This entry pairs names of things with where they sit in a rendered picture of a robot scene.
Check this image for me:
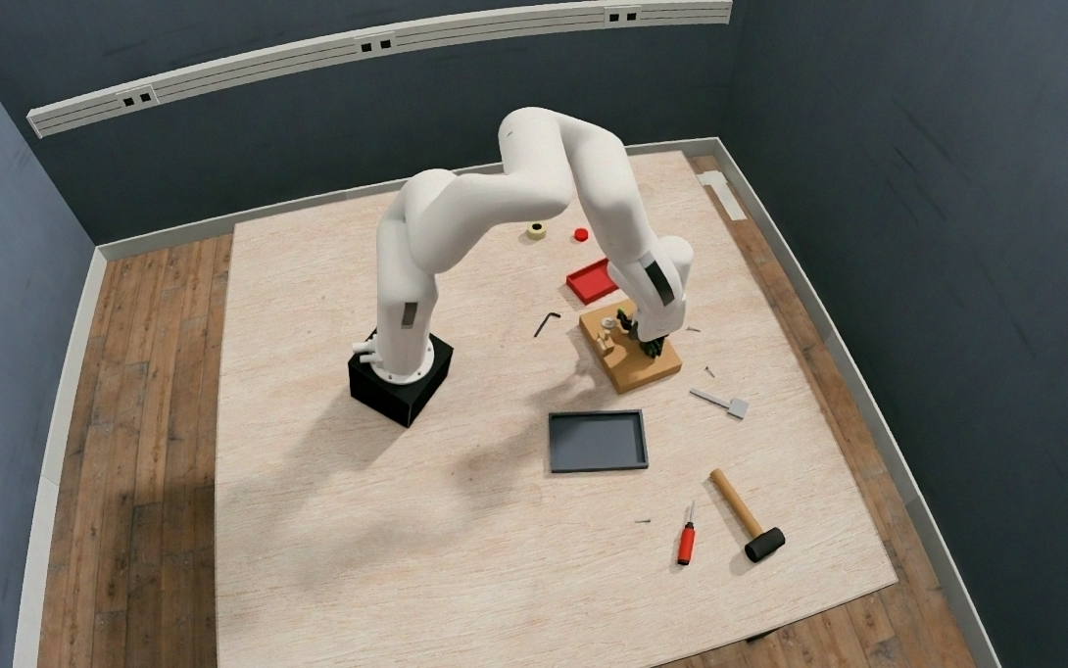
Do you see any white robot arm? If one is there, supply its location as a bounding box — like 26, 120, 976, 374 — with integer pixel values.
352, 108, 694, 385

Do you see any small light wooden block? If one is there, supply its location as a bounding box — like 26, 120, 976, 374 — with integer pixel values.
598, 330, 615, 354

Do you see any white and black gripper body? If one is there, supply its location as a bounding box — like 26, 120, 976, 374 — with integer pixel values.
632, 292, 686, 342

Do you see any red open tray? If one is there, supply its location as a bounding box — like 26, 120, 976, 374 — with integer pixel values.
566, 258, 621, 306

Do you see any black-headed mallet with wooden handle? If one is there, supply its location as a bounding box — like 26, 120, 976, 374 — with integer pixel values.
709, 468, 786, 563

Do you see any red-handled screwdriver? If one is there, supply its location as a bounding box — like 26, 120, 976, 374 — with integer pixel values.
677, 500, 696, 565

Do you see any black spring clamp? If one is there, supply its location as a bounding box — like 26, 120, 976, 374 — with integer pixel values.
616, 307, 662, 358

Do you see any light brown wooden bench board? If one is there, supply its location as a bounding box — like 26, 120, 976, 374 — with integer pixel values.
579, 299, 684, 395

